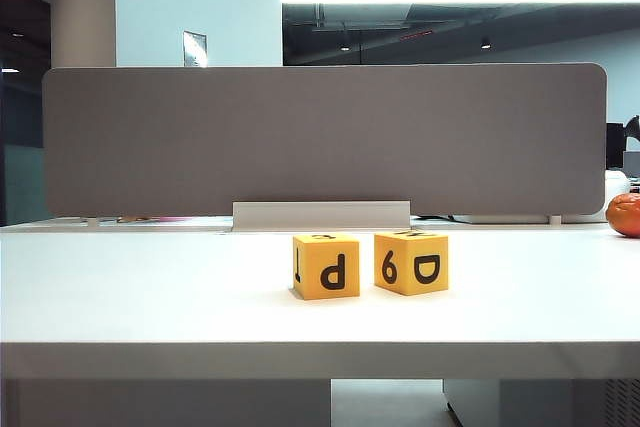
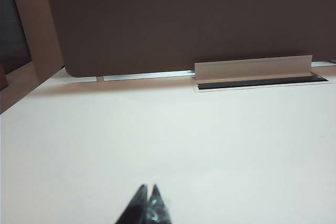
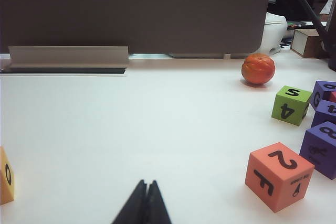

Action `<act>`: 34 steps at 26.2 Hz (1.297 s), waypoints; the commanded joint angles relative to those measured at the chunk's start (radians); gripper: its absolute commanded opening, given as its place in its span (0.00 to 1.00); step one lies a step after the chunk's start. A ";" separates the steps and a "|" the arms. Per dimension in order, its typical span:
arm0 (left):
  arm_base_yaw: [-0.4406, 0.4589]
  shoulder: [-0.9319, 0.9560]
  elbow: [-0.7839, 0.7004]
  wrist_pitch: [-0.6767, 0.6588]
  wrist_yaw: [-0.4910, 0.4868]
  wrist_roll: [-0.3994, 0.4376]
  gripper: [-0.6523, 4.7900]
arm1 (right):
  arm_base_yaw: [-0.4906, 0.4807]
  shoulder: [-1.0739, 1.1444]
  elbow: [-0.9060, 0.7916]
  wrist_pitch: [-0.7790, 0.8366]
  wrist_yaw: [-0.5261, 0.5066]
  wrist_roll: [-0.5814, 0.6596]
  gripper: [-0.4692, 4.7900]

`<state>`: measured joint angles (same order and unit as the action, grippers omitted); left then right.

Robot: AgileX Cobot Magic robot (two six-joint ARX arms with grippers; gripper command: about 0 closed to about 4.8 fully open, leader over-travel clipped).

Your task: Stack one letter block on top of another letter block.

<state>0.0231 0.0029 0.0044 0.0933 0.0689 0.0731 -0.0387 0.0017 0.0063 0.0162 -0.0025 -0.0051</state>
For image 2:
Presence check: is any black cable tray brush slot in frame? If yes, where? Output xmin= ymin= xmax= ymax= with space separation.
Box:
xmin=194 ymin=74 xmax=329 ymax=93

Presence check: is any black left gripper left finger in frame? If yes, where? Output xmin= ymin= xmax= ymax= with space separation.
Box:
xmin=114 ymin=183 xmax=150 ymax=224

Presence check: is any grey fabric desk divider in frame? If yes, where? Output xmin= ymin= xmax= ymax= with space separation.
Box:
xmin=43 ymin=0 xmax=336 ymax=78

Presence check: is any white cable tray flap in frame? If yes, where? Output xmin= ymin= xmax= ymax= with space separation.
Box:
xmin=194 ymin=54 xmax=314 ymax=80

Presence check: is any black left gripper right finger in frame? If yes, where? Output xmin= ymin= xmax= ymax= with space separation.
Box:
xmin=145 ymin=183 xmax=173 ymax=224

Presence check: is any beige round column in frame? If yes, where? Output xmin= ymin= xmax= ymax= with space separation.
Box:
xmin=5 ymin=0 xmax=66 ymax=86

